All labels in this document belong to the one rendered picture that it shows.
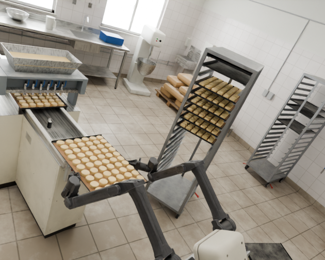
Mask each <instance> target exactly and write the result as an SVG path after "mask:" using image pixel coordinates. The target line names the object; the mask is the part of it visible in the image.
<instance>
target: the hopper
mask: <svg viewBox="0 0 325 260"><path fill-rule="evenodd" d="M0 44H1V46H2V48H3V51H4V53H5V56H6V58H7V61H8V63H9V64H10V65H11V67H12V68H13V69H14V70H15V72H31V73H51V74H72V73H73V72H74V71H75V70H76V69H77V68H78V67H79V66H81V65H82V64H83V63H82V62H80V61H79V60H78V59H77V58H76V57H75V56H73V55H72V54H71V53H70V52H69V51H66V50H58V49H53V48H44V47H36V46H28V45H19V44H11V43H2V42H0Z"/></svg>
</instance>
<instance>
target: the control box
mask: <svg viewBox="0 0 325 260"><path fill-rule="evenodd" d="M71 169H72V168H71V167H70V166H69V165H67V168H66V169H65V172H64V177H63V180H64V181H65V182H67V180H68V176H69V174H70V173H73V174H74V173H75V172H74V171H71Z"/></svg>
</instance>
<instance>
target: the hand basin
mask: <svg viewBox="0 0 325 260"><path fill-rule="evenodd" d="M190 41H191V39H190V38H187V39H186V42H185V44H184V45H185V46H187V47H188V46H189V44H190ZM206 47H216V46H215V45H214V44H212V43H210V42H208V41H206V42H205V45H204V47H203V49H202V51H201V50H199V49H197V48H196V47H194V46H192V45H191V47H190V49H189V52H188V54H187V56H184V55H179V54H177V55H176V57H175V60H174V61H175V62H176V63H177V64H179V65H180V66H181V67H183V68H184V69H183V71H182V73H184V71H185V69H189V70H195V67H196V65H197V63H198V61H199V58H200V56H202V55H203V53H204V51H205V48H206ZM206 59H209V60H210V59H211V57H206Z"/></svg>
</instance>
